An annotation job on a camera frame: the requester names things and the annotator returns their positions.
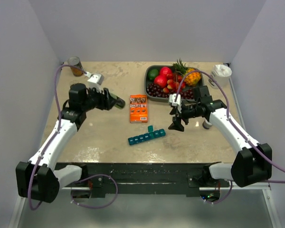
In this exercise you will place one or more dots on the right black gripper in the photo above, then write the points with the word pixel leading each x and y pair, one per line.
pixel 176 124

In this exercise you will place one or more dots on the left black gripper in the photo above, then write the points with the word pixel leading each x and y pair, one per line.
pixel 105 101

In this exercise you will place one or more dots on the green black pill bottle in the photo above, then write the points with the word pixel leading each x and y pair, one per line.
pixel 118 102

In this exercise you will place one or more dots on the teal weekly pill organizer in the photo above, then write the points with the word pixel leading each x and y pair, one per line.
pixel 152 134

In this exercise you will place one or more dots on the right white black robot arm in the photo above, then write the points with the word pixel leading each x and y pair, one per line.
pixel 252 161

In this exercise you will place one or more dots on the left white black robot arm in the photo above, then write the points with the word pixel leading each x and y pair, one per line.
pixel 38 179

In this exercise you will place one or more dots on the orange cardboard box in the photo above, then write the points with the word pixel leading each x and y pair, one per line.
pixel 138 109

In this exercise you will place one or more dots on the white purple pill bottle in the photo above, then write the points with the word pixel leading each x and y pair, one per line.
pixel 206 125

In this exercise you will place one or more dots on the gray fruit tray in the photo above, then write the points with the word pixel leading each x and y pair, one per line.
pixel 154 97

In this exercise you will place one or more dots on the purple grape bunch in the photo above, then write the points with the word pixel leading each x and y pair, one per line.
pixel 154 90

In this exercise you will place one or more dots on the lower red apple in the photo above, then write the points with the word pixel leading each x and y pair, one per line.
pixel 161 81

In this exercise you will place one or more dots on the red apple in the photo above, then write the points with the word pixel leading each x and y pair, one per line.
pixel 161 81
pixel 164 71

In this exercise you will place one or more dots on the toy pineapple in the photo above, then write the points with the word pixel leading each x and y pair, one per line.
pixel 182 70

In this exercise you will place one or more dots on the green lime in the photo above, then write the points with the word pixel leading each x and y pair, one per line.
pixel 152 74

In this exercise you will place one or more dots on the upper red apple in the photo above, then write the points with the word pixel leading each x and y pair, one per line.
pixel 164 71

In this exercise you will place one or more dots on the tin can with fruit label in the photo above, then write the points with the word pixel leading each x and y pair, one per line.
pixel 76 66

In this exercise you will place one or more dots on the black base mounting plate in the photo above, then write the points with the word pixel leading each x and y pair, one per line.
pixel 145 178

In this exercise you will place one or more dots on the white paper towel roll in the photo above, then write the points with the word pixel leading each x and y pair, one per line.
pixel 221 73

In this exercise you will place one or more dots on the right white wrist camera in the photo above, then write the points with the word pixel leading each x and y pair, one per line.
pixel 175 101

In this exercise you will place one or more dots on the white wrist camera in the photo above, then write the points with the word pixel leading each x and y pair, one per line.
pixel 175 101
pixel 95 81

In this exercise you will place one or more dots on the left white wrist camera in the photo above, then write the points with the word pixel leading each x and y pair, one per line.
pixel 95 81

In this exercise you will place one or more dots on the aluminium frame rail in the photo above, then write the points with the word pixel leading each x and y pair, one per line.
pixel 266 190

